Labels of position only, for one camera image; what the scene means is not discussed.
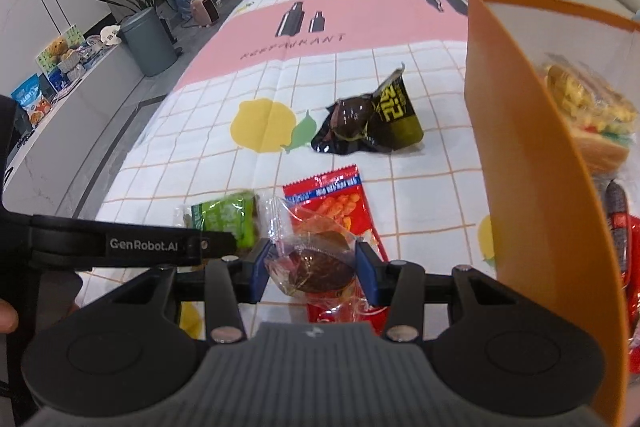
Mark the dark blue small box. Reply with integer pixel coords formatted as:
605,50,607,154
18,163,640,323
47,69,71,93

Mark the white marble sideboard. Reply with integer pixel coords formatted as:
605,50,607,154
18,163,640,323
0,41,172,210

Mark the blue snack bag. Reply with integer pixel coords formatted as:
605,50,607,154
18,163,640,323
11,74,56,128

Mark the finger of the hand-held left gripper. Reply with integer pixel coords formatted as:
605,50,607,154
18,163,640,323
30,214,237,270

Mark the green box with teddy bear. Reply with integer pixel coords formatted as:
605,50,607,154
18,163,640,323
36,24,86,76

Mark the black yellow snack packet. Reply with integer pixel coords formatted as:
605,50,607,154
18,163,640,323
311,63,425,156

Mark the pink space heater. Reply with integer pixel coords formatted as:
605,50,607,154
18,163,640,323
189,0,226,30

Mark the red snack packet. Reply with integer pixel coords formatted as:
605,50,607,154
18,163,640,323
282,164,392,324

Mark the brown bun clear packet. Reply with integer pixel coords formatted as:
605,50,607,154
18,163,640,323
262,196,362,308

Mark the pink white printed tablecloth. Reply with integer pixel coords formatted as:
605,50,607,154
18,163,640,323
2,0,501,343

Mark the potted plant in grey pot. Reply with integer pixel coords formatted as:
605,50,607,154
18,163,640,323
97,0,180,78

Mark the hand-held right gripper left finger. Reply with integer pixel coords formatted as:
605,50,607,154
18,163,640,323
107,239,277,346

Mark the orange cardboard box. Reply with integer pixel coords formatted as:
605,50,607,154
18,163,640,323
465,0,640,427

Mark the sliced bread packet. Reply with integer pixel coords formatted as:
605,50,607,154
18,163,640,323
574,126,637,176

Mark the yellow waffle bread packet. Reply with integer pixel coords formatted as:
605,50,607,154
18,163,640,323
542,62,640,132

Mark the red sausage stick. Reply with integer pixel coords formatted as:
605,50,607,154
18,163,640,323
626,214,640,290
604,179,632,279

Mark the person's left hand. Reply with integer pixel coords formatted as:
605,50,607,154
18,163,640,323
0,298,20,334

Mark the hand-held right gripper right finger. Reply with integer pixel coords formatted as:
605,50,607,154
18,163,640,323
354,241,532,344

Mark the green snack packet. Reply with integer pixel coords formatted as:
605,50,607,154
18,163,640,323
175,189,262,251

